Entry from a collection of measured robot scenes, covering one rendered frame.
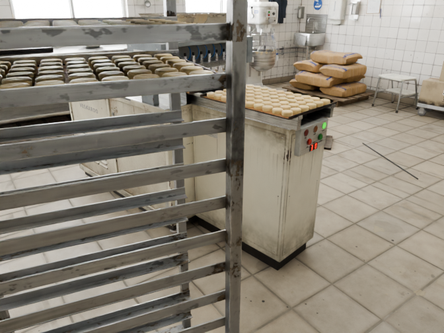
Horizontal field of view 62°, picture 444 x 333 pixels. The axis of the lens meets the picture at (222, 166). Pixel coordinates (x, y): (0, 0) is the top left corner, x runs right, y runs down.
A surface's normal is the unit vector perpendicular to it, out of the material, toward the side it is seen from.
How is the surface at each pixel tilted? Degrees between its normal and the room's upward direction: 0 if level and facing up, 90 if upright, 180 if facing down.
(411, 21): 90
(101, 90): 90
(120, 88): 90
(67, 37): 90
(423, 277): 0
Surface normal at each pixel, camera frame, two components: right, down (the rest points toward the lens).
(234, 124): 0.39, 0.37
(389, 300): 0.00, -0.91
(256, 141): -0.71, 0.29
